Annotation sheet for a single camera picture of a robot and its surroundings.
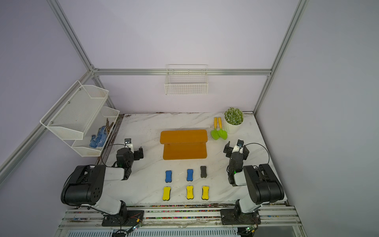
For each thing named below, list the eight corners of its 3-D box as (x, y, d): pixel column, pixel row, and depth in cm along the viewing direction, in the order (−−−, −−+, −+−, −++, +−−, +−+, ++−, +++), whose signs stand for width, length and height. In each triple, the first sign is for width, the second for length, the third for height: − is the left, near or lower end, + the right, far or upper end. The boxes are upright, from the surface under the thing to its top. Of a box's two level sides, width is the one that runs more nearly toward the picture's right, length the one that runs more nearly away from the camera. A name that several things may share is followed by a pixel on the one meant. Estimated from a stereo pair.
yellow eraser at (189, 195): (186, 199, 81) (186, 198, 80) (186, 187, 86) (186, 185, 84) (193, 199, 81) (193, 198, 80) (193, 187, 86) (193, 185, 84)
